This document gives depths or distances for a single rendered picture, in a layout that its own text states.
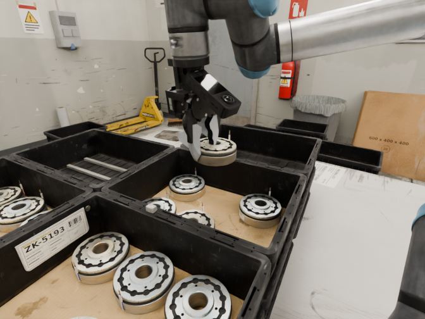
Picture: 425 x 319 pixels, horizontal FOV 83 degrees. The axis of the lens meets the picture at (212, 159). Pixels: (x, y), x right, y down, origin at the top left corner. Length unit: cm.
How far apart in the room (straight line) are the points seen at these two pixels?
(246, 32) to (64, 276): 55
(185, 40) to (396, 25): 36
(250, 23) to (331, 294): 60
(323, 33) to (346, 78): 278
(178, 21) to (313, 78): 297
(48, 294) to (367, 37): 71
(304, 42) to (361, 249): 58
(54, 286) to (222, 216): 37
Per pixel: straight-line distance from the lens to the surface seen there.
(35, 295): 57
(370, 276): 78
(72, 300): 53
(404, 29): 57
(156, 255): 50
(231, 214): 63
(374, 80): 328
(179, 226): 45
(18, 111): 383
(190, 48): 47
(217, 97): 44
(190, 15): 46
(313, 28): 52
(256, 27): 47
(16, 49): 382
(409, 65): 326
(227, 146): 56
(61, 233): 57
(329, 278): 72
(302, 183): 60
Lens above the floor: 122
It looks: 25 degrees down
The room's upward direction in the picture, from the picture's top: straight up
